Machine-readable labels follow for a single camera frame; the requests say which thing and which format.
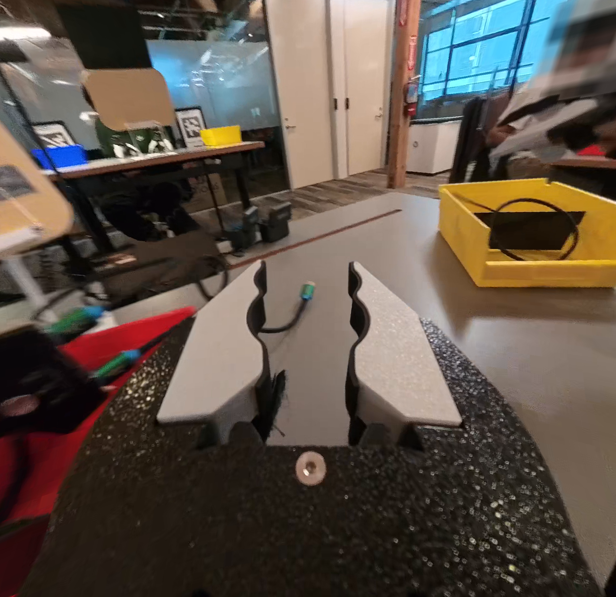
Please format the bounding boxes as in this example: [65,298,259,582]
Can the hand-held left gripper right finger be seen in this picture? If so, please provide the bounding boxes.
[346,261,464,443]

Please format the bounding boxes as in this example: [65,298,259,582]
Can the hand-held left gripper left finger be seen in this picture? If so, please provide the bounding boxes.
[156,261,272,445]

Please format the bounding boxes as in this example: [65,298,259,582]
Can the black braided HDMI cable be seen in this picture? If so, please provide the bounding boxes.
[43,306,169,383]
[259,280,317,335]

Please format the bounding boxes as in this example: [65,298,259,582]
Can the red plastic bin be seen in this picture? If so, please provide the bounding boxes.
[0,307,195,597]

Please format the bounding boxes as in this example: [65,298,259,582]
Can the yellow bin with black divider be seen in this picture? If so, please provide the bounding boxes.
[438,178,616,289]

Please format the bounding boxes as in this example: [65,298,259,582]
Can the thin black hub cable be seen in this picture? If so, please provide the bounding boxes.
[457,195,581,263]

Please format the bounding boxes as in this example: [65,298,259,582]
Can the tan board on white stand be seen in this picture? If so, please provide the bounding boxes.
[0,123,75,319]

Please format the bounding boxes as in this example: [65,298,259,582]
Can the brown wooden desk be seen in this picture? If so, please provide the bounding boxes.
[41,141,266,251]

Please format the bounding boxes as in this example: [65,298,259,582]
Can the blue plastic bin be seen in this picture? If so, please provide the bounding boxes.
[31,145,89,170]

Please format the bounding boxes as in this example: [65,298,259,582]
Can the white recycling bin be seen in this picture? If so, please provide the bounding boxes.
[406,121,463,175]

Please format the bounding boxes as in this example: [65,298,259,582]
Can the yellow plastic bin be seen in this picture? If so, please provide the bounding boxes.
[200,125,242,148]

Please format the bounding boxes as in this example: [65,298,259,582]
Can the framed black white marker poster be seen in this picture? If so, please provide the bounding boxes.
[175,107,208,149]
[31,121,77,150]

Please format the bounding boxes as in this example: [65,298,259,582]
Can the green white fabric bundle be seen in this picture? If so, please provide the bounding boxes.
[95,121,175,158]

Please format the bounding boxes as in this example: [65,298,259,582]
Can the tan rounded board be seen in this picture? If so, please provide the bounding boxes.
[84,68,176,132]

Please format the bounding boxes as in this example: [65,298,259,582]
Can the white door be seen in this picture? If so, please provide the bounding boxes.
[265,0,338,190]
[344,0,396,176]

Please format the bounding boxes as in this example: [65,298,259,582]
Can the wooden post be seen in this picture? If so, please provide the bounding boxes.
[387,0,423,190]

